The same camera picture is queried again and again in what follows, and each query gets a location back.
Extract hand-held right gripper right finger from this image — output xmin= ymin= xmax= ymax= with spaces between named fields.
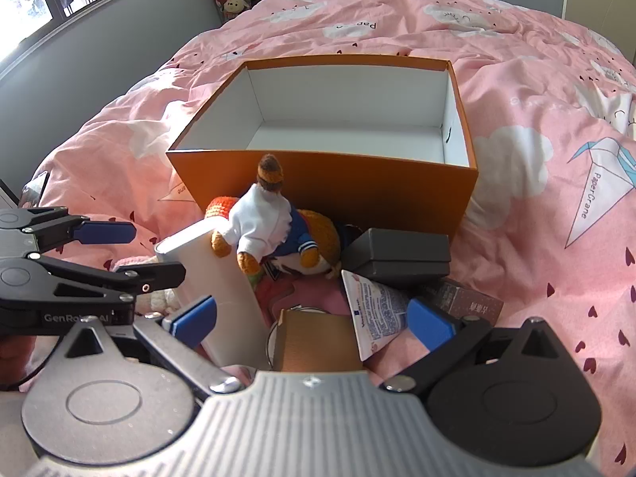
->
xmin=380 ymin=299 xmax=572 ymax=398

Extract white cream tube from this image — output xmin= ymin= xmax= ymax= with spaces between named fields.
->
xmin=341 ymin=269 xmax=413 ymax=363

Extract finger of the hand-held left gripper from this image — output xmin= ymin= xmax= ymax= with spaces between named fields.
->
xmin=30 ymin=253 xmax=187 ymax=305
xmin=22 ymin=207 xmax=137 ymax=254

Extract white wardrobe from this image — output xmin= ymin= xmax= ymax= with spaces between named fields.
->
xmin=561 ymin=0 xmax=636 ymax=55

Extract orange cardboard box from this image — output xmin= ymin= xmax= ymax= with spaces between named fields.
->
xmin=165 ymin=54 xmax=479 ymax=239

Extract dark grey box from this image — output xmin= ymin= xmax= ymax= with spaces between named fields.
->
xmin=340 ymin=229 xmax=453 ymax=284

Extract brown starry box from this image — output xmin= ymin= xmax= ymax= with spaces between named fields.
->
xmin=422 ymin=278 xmax=505 ymax=326

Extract black smartphone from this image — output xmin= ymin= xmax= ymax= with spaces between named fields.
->
xmin=19 ymin=170 xmax=50 ymax=208

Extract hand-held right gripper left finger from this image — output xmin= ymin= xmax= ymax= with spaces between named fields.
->
xmin=64 ymin=295 xmax=245 ymax=394

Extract white knitted toy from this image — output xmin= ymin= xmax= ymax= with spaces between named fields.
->
xmin=136 ymin=287 xmax=180 ymax=315

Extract pink knitted toy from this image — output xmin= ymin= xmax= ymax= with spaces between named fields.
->
xmin=102 ymin=253 xmax=162 ymax=273

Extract pink printed blanket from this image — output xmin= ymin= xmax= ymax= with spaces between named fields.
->
xmin=22 ymin=0 xmax=636 ymax=477

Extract white box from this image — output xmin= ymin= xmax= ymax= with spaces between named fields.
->
xmin=155 ymin=219 xmax=273 ymax=371

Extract crochet doll blue jacket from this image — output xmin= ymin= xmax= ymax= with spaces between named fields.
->
xmin=271 ymin=207 xmax=343 ymax=279

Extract knitted bear doll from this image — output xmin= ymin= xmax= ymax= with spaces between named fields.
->
xmin=211 ymin=153 xmax=294 ymax=275

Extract orange crochet toy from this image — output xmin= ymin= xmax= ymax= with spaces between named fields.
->
xmin=205 ymin=196 xmax=240 ymax=219

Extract round metal tin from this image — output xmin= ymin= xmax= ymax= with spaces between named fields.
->
xmin=266 ymin=305 xmax=334 ymax=359

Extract gold box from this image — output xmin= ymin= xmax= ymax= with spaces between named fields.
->
xmin=272 ymin=308 xmax=366 ymax=372

